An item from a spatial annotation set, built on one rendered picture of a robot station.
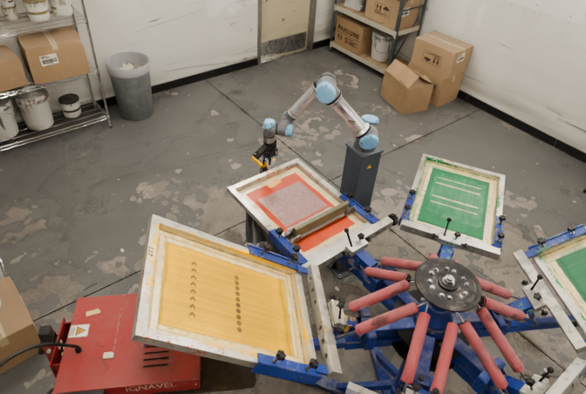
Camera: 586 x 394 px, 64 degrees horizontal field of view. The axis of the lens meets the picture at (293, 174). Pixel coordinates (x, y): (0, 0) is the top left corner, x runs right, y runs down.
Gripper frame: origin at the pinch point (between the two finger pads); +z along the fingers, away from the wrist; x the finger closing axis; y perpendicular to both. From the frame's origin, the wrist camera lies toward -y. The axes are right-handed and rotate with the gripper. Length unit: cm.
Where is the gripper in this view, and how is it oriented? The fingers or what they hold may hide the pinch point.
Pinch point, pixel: (265, 166)
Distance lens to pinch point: 313.2
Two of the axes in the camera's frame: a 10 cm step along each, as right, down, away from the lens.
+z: -0.6, 7.8, 6.3
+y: 7.9, -3.5, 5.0
